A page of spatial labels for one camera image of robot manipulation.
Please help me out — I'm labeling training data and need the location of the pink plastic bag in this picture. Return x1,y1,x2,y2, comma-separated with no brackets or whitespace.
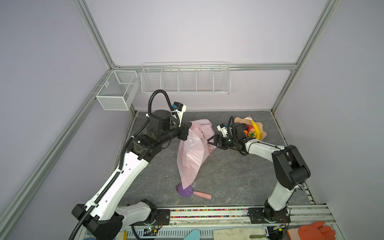
177,119,216,189

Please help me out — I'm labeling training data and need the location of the yellow green banana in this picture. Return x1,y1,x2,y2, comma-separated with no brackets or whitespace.
252,121,261,140

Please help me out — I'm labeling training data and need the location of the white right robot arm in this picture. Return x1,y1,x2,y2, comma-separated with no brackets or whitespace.
208,117,311,223

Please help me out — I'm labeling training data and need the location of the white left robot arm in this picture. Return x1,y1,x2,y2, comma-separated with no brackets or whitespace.
69,90,192,240

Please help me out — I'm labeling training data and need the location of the small red peach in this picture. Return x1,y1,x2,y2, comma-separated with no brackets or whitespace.
248,125,256,137

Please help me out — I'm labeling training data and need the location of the beige scalloped fruit bowl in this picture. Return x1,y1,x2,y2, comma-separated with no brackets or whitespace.
235,117,267,141

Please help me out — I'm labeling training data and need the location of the purple pink spatula brush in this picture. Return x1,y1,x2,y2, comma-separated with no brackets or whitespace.
176,184,212,200

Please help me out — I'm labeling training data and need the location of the beige cloth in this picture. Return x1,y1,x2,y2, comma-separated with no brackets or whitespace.
213,228,269,240

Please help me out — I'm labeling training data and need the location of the orange rubber glove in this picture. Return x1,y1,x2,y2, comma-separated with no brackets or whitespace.
288,222,336,240

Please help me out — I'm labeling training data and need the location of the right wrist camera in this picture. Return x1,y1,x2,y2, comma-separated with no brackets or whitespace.
217,124,228,138

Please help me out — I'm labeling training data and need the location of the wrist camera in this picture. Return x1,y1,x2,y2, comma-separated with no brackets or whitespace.
217,124,228,138
173,102,187,120

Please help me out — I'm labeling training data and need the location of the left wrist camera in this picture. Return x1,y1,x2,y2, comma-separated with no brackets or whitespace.
173,102,187,120

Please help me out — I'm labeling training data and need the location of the long white wire shelf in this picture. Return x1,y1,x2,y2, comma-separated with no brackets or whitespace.
141,62,232,95

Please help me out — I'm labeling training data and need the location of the small white wire basket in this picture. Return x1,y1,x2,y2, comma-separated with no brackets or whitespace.
96,70,140,111

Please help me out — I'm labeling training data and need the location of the teal tool handle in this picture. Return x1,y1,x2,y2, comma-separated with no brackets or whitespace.
184,230,201,240

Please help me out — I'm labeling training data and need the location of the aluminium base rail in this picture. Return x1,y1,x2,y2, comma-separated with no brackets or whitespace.
83,205,334,229

